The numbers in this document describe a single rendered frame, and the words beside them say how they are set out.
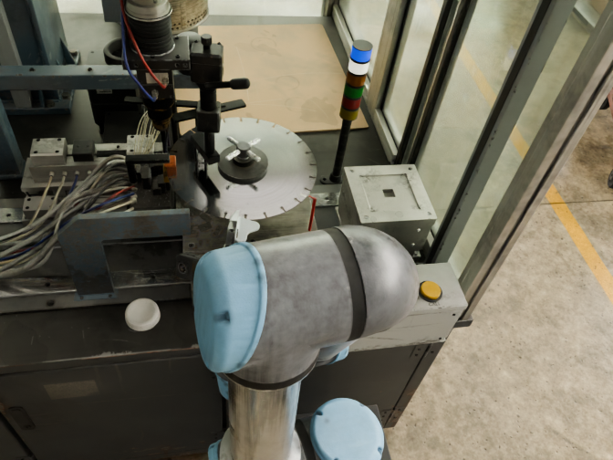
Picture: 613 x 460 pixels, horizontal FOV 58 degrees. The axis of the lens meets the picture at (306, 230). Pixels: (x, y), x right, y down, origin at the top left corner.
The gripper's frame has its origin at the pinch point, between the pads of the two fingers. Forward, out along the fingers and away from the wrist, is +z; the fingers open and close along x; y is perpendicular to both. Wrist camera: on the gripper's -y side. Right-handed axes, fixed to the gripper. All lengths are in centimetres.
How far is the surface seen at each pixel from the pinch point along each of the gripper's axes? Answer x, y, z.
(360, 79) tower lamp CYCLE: 35.5, 25.0, 18.8
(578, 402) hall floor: -67, 124, 57
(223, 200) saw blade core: 8.8, -2.7, 2.2
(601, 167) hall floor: 3, 179, 167
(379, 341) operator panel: -16.3, 32.5, -6.5
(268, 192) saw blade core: 10.8, 6.6, 5.1
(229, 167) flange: 14.4, -2.3, 9.2
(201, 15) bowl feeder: 48, -18, 70
